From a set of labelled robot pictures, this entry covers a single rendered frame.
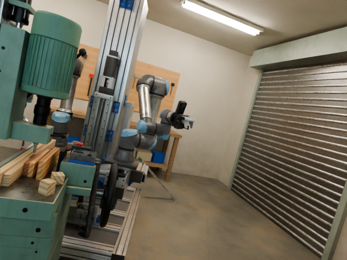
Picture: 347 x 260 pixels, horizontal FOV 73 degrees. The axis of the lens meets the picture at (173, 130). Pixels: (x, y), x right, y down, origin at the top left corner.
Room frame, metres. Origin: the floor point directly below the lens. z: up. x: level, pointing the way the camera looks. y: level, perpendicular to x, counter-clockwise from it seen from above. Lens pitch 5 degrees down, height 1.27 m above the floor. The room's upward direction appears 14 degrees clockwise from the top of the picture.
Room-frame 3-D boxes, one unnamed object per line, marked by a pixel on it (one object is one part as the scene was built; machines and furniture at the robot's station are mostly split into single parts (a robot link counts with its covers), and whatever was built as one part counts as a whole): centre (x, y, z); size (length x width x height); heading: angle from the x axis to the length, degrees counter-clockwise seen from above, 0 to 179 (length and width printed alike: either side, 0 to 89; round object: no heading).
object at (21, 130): (0.96, 0.57, 1.03); 0.14 x 0.07 x 0.09; 106
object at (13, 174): (1.00, 0.56, 0.92); 0.60 x 0.02 x 0.04; 16
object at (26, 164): (0.92, 0.52, 0.92); 0.20 x 0.02 x 0.05; 16
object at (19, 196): (0.96, 0.44, 0.87); 0.61 x 0.30 x 0.06; 16
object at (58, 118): (1.64, 0.80, 0.98); 0.13 x 0.12 x 0.14; 18
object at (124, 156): (1.66, 0.30, 0.87); 0.15 x 0.15 x 0.10
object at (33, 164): (0.93, 0.50, 0.93); 0.22 x 0.02 x 0.06; 16
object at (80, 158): (0.99, 0.35, 0.99); 0.13 x 0.11 x 0.06; 16
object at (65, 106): (1.76, 0.84, 1.19); 0.15 x 0.12 x 0.55; 18
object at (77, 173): (0.98, 0.36, 0.91); 0.15 x 0.14 x 0.09; 16
